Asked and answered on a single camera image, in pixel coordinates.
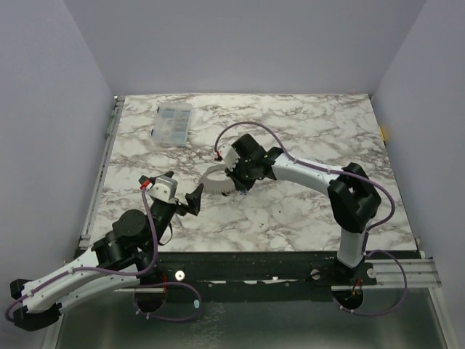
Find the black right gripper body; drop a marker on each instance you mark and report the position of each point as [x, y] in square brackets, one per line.
[240, 180]

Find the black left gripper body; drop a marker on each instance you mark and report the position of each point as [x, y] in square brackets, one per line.
[160, 215]

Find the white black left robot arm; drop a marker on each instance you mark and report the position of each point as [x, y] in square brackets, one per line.
[126, 256]

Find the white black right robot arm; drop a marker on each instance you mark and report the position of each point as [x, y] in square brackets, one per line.
[353, 198]

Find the clear plastic organizer box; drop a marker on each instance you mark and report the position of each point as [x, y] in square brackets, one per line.
[171, 124]

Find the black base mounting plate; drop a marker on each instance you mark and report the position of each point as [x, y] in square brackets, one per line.
[245, 277]

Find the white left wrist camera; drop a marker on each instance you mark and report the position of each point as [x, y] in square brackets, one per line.
[164, 189]

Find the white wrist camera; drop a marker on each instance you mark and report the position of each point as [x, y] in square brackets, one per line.
[164, 189]
[230, 157]

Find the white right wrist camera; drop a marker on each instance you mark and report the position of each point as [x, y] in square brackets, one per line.
[230, 157]

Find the right aluminium extrusion rail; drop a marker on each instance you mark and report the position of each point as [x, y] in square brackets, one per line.
[418, 273]

